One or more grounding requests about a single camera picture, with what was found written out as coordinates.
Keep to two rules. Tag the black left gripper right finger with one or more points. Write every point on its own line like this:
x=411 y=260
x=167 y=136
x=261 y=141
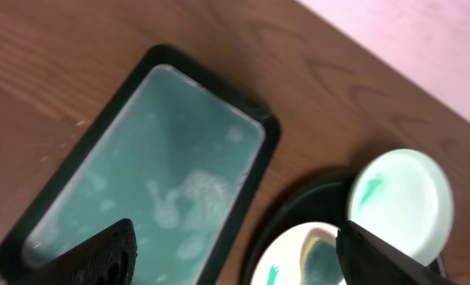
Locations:
x=365 y=259

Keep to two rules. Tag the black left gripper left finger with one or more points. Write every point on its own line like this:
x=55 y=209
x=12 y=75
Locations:
x=107 y=258

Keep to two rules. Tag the green yellow scrub sponge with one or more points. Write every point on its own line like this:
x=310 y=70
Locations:
x=319 y=263

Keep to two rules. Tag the white plate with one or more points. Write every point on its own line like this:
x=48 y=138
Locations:
x=280 y=263

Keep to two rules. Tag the round black serving tray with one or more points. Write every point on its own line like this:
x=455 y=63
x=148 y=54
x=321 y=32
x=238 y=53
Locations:
x=323 y=199

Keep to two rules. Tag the black rectangular water tray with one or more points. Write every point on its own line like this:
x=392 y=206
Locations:
x=178 y=151

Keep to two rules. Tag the mint plate far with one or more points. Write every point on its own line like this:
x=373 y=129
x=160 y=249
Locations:
x=404 y=198

